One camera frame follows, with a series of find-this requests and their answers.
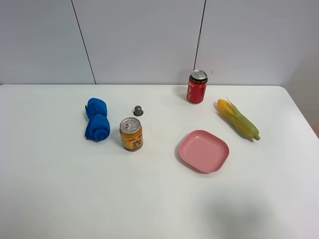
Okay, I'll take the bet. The red soda can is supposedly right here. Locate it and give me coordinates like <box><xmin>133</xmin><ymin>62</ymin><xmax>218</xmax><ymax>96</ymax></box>
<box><xmin>186</xmin><ymin>70</ymin><xmax>208</xmax><ymax>104</ymax></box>

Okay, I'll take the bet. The small grey capsule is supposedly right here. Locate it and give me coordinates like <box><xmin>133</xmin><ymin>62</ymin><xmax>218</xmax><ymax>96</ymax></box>
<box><xmin>134</xmin><ymin>106</ymin><xmax>144</xmax><ymax>117</ymax></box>

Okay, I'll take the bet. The corn cob with husk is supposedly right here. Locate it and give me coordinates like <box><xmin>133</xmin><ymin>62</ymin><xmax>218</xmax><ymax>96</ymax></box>
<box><xmin>217</xmin><ymin>99</ymin><xmax>261</xmax><ymax>141</ymax></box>

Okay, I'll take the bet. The blue rolled cloth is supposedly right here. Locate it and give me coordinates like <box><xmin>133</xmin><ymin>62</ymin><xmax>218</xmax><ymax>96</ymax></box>
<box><xmin>85</xmin><ymin>98</ymin><xmax>110</xmax><ymax>142</ymax></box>

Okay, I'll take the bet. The yellow drink can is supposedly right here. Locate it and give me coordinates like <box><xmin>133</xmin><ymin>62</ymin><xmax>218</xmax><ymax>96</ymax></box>
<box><xmin>119</xmin><ymin>117</ymin><xmax>144</xmax><ymax>151</ymax></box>

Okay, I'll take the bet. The pink square plate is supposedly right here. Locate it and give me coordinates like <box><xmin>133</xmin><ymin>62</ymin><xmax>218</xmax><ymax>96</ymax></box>
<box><xmin>178</xmin><ymin>130</ymin><xmax>229</xmax><ymax>174</ymax></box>

